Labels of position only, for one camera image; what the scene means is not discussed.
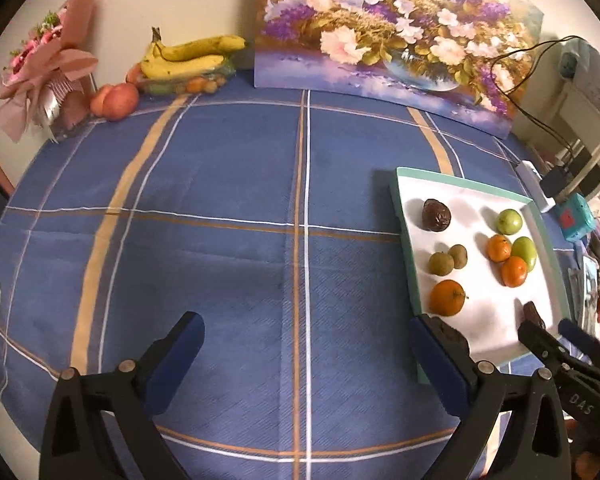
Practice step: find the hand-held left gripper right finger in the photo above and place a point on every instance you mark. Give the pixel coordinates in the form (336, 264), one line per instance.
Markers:
(437, 365)

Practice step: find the green mango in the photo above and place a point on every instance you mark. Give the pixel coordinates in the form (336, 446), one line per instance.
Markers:
(509, 221)
(525, 253)

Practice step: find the white power strip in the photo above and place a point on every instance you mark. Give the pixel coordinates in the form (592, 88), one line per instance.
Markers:
(532, 180)

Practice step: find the round dark passion fruit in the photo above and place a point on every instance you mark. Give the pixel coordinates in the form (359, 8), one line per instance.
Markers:
(436, 215)

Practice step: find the clear plastic produce container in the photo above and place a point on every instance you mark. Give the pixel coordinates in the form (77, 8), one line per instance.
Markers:
(210, 82)

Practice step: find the brown kiwi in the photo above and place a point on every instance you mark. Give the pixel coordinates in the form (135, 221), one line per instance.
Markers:
(440, 263)
(460, 256)

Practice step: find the blue plaid tablecloth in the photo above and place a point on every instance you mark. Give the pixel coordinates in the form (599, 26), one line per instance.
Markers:
(230, 260)

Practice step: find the floral painting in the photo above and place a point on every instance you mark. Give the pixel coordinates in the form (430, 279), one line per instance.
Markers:
(380, 20)

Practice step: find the teal plastic box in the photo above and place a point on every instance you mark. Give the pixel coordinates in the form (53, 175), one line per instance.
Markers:
(580, 225)

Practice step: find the orange peach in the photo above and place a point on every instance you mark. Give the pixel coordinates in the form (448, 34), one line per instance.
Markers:
(97, 101)

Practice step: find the orange red apple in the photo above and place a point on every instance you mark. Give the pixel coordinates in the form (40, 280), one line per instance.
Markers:
(131, 76)

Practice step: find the white tray with green rim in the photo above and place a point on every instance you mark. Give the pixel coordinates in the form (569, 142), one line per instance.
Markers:
(490, 320)

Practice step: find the white wooden chair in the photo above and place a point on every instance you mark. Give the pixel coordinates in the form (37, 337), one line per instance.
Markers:
(590, 105)

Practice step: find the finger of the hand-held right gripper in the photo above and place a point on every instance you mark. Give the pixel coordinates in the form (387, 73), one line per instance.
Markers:
(542, 345)
(580, 340)

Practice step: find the black power adapter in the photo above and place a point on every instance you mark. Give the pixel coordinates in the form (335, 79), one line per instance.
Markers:
(555, 182)

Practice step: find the orange tangerine with stem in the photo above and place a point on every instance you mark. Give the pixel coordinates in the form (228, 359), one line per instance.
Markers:
(447, 297)

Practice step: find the yellow banana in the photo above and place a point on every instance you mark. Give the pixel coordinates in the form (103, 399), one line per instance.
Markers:
(200, 49)
(180, 67)

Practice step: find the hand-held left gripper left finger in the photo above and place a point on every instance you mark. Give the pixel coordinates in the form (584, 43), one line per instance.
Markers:
(180, 355)

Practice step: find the pink wrapped flower bouquet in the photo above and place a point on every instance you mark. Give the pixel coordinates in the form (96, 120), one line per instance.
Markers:
(45, 70)

